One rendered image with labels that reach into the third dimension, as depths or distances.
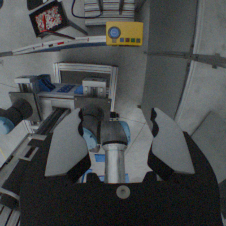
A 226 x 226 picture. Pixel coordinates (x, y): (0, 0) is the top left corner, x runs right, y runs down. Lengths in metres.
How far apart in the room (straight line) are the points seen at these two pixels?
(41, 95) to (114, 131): 0.60
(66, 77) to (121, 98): 0.89
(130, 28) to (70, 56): 1.28
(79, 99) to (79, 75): 0.87
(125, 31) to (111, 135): 0.45
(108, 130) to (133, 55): 1.30
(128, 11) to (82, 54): 0.83
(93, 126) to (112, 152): 0.14
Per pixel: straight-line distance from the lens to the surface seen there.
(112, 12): 1.59
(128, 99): 1.76
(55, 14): 0.86
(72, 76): 1.51
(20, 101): 0.82
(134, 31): 0.53
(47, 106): 0.87
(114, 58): 1.59
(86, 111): 0.58
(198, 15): 0.78
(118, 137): 0.45
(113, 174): 0.43
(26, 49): 0.96
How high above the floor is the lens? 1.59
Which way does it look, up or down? 59 degrees down
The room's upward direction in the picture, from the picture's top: 180 degrees clockwise
